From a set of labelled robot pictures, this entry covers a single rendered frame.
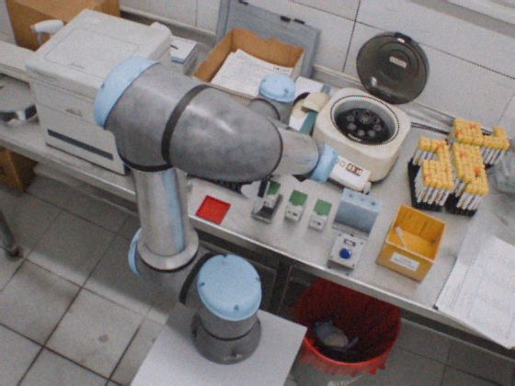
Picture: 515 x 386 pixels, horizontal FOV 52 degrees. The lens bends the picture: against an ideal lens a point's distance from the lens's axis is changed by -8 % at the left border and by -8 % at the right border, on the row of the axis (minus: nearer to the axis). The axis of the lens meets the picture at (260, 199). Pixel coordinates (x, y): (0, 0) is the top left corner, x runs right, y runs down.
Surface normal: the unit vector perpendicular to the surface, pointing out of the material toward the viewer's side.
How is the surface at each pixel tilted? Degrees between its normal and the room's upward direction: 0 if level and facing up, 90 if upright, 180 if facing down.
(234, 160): 76
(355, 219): 90
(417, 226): 90
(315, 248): 0
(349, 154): 90
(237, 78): 0
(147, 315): 0
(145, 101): 35
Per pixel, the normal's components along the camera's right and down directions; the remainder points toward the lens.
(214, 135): 0.29, 0.15
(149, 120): -0.39, 0.20
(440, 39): -0.37, 0.71
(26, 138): 0.10, -0.61
